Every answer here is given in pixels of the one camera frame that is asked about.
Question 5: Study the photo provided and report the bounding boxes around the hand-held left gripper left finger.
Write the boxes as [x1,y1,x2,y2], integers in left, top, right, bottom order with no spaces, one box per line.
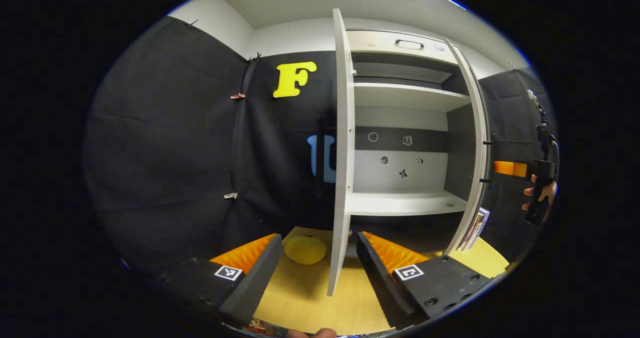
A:
[155,233,284,329]

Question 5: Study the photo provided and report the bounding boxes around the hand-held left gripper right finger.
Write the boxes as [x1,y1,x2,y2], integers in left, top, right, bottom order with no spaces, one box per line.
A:
[356,231,493,330]

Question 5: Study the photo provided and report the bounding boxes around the white cabinet door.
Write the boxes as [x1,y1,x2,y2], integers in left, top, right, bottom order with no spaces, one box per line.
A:
[444,38,493,253]
[326,8,357,297]

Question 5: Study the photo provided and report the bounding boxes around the white cabinet shelf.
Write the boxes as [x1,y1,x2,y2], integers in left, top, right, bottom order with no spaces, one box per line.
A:
[348,190,469,217]
[353,82,472,112]

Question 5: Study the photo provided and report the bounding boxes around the white cabinet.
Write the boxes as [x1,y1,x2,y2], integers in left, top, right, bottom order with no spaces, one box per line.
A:
[345,28,483,259]

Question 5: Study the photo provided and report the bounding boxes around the white cabinet drawer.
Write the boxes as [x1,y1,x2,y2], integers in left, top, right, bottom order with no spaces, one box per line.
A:
[346,29,458,65]

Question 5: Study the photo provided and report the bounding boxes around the red white printed object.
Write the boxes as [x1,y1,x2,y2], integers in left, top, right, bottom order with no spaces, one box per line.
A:
[248,318,281,336]

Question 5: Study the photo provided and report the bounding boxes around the black backdrop cloth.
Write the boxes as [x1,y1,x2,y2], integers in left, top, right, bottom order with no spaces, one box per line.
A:
[477,67,560,264]
[82,16,346,279]

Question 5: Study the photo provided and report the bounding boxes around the yellow round cushion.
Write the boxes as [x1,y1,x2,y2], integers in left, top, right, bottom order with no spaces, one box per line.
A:
[284,236,328,265]

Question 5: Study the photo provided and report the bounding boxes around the upright printed books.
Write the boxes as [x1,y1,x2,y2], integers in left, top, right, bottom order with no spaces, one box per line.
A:
[457,207,491,251]

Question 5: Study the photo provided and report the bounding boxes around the black door handle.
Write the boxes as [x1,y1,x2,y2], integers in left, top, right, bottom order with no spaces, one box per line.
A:
[479,136,496,184]
[315,118,331,199]

